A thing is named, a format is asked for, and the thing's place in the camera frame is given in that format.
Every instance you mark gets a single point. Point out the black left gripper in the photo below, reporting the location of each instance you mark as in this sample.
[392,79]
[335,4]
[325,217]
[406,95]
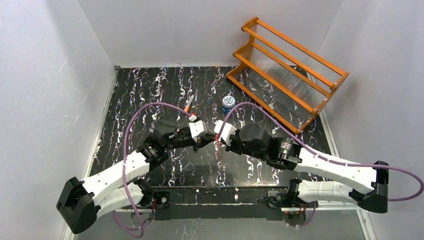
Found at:
[199,141]

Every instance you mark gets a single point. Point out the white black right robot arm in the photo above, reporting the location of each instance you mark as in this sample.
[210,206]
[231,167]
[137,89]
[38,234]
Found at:
[345,182]

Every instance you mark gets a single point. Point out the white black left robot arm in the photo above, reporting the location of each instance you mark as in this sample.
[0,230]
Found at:
[81,202]

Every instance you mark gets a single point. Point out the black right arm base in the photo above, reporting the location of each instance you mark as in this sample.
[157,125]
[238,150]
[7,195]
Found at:
[288,198]

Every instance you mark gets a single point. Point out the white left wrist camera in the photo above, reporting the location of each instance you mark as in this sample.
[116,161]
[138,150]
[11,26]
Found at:
[198,128]

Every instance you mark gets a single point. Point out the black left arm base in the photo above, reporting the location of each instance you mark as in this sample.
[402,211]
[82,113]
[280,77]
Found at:
[155,199]

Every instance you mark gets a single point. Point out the red handled spiked keyring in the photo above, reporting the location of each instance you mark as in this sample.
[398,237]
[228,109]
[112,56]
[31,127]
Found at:
[218,148]

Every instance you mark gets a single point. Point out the small blue white jar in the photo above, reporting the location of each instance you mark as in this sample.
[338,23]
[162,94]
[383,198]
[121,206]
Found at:
[227,103]

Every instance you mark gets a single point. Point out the orange wooden shelf rack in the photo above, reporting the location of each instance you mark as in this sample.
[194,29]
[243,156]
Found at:
[289,81]

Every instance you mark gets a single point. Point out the white orange marker pen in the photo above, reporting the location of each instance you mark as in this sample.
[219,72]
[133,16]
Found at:
[188,104]

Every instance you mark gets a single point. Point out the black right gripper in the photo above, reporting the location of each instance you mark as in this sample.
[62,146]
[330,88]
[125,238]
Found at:
[226,144]

